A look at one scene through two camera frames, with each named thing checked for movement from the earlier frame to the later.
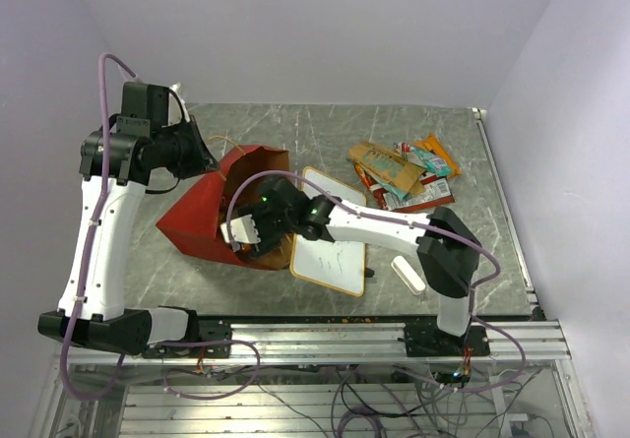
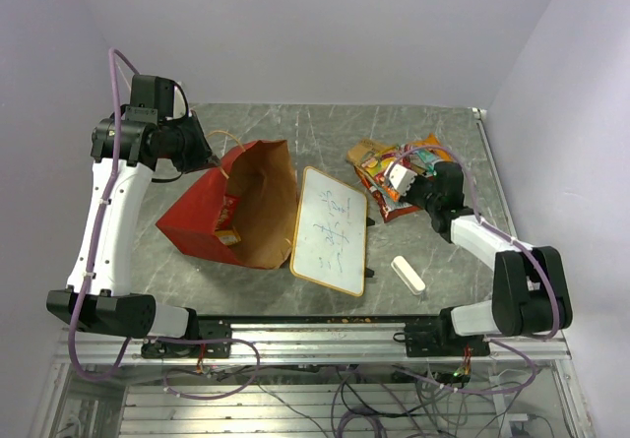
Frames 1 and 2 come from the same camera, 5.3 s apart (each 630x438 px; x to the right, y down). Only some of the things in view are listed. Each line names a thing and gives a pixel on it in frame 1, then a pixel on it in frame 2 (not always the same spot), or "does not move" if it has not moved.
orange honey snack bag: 431,143 does not move
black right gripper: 266,243 → 408,196
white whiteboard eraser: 408,275 does not move
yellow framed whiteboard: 336,265 does not move
